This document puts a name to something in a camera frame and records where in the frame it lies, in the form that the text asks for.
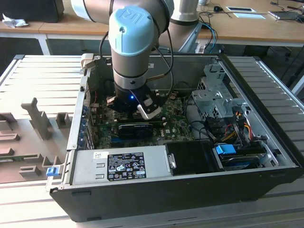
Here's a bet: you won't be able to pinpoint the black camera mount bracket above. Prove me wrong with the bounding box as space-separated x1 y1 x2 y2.
144 89 167 112

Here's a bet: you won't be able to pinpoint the grey closed laptop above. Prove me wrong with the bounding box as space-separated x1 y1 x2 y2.
267 10 300 21

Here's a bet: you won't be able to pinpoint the black plastic shroud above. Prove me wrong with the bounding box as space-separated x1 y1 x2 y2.
165 140 225 177

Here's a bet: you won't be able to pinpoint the green motherboard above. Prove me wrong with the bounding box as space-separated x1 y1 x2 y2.
91 94 198 149

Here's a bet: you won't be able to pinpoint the silver metal drive cage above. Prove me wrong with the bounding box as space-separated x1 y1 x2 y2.
191 63 250 120

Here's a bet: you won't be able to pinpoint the black graphics card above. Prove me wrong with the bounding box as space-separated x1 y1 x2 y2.
118 123 154 140

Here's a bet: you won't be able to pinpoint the crumpled white paper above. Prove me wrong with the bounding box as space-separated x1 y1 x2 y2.
1 13 29 29

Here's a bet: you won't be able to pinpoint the green RAM stick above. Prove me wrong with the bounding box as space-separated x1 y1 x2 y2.
0 154 40 163

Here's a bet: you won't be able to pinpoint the blue disk carrier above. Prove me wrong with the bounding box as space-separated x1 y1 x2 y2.
213 143 262 171

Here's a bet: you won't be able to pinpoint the blue expansion slot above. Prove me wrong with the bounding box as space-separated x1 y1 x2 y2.
111 137 133 145

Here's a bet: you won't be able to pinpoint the black computer tower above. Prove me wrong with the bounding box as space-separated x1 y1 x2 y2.
0 0 65 24

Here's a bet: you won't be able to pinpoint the white flat sheet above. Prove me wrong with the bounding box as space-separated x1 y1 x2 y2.
233 12 268 20

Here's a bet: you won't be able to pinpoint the grey power supply unit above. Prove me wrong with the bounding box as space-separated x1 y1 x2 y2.
70 144 173 186

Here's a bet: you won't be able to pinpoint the blue cable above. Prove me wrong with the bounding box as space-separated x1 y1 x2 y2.
201 22 218 53

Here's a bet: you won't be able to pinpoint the beige plastic case latch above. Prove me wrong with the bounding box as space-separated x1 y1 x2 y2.
80 53 100 70

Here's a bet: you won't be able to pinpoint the grey desk cable hatch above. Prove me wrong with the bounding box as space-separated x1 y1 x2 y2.
225 6 257 13

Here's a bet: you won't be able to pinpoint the grey parts rack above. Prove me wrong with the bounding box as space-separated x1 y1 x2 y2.
0 97 74 185

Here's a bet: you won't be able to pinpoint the yellow red power wires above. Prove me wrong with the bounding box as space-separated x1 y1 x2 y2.
223 111 253 143

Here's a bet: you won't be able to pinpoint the black open PC case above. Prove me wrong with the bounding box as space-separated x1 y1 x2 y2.
48 53 304 223

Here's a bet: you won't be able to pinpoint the silver diagonal support strut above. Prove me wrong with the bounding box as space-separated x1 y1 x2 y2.
178 23 203 53

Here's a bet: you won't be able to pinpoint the wooden office desk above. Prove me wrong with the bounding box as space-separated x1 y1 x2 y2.
0 0 304 48

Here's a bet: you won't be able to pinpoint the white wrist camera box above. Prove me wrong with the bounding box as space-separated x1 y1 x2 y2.
137 97 160 120

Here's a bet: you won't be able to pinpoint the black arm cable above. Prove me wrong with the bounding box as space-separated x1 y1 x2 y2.
99 30 112 64
146 22 175 83

